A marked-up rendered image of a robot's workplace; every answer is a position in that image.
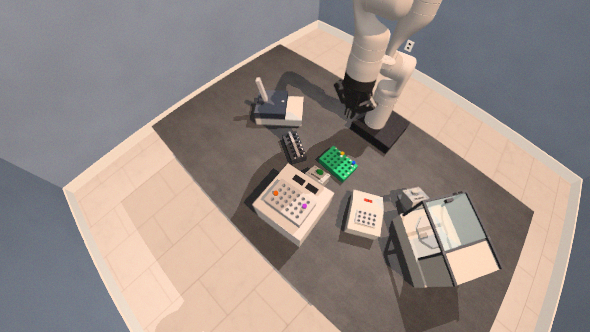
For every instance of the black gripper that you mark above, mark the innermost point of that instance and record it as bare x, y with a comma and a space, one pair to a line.
363, 91

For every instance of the green tube rack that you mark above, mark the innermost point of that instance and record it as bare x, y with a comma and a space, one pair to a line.
330, 163

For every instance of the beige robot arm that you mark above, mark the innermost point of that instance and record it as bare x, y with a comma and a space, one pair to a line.
370, 42

